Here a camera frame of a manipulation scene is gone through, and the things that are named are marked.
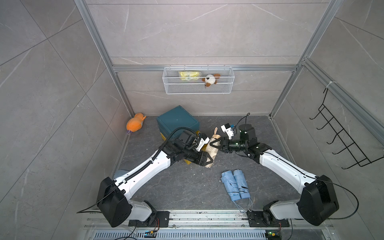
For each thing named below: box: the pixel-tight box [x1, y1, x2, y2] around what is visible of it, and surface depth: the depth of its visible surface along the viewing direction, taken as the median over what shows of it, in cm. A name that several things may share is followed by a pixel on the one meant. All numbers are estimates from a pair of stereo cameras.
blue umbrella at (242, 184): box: [233, 169, 251, 199], surface depth 83 cm
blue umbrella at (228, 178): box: [221, 170, 241, 202], surface depth 83 cm
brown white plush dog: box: [202, 73, 221, 89], surface depth 88 cm
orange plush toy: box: [126, 112, 147, 135], surface depth 108 cm
